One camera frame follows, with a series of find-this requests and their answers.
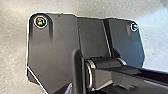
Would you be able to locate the round green base bolt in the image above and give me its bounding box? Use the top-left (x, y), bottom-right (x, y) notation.
top-left (33, 14), bottom-right (49, 30)
top-left (129, 20), bottom-right (141, 33)

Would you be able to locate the black robot torso link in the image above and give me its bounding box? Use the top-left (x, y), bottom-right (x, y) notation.
top-left (72, 49), bottom-right (168, 94)

